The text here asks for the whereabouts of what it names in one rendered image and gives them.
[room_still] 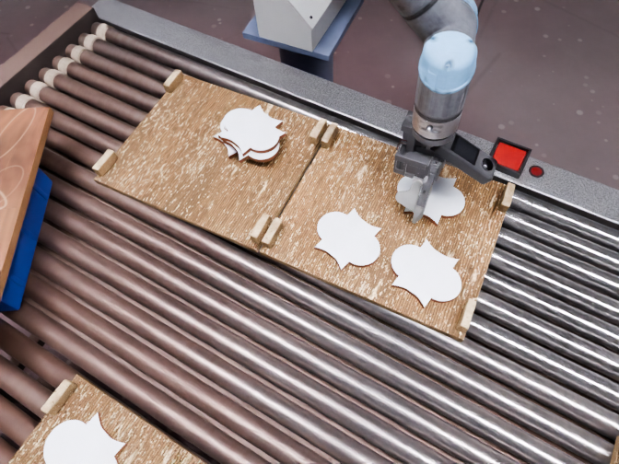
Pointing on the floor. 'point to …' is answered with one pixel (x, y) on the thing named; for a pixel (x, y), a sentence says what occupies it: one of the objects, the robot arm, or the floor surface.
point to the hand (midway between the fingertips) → (429, 195)
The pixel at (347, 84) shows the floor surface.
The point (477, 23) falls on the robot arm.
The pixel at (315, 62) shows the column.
